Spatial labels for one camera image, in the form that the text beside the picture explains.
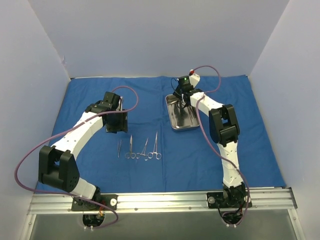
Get steel tweezers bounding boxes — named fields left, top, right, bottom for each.
left=117, top=140, right=122, bottom=158

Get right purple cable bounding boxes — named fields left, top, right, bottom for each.
left=192, top=65, right=252, bottom=226

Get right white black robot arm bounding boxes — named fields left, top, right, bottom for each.
left=173, top=71, right=247, bottom=207

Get aluminium front rail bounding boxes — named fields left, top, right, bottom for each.
left=28, top=187, right=298, bottom=215

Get blue surgical drape cloth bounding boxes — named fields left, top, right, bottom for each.
left=53, top=75, right=286, bottom=193

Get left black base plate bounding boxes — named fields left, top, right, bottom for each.
left=71, top=194, right=118, bottom=212

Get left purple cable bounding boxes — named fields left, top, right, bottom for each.
left=14, top=86, right=140, bottom=230

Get steel forceps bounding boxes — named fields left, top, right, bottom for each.
left=147, top=132, right=162, bottom=160
left=135, top=138, right=149, bottom=161

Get stainless steel instrument tray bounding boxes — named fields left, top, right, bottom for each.
left=165, top=94, right=200, bottom=131

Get steel surgical scissors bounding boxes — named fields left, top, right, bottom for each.
left=125, top=135, right=136, bottom=159

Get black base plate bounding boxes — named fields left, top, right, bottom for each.
left=71, top=194, right=118, bottom=212
left=206, top=191, right=248, bottom=209

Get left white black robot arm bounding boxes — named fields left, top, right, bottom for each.
left=38, top=92, right=128, bottom=210

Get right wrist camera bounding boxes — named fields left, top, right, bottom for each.
left=189, top=69, right=201, bottom=89

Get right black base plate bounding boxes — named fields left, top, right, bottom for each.
left=206, top=191, right=248, bottom=209

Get purple cable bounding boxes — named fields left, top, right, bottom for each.
left=192, top=65, right=252, bottom=226
left=14, top=86, right=140, bottom=230

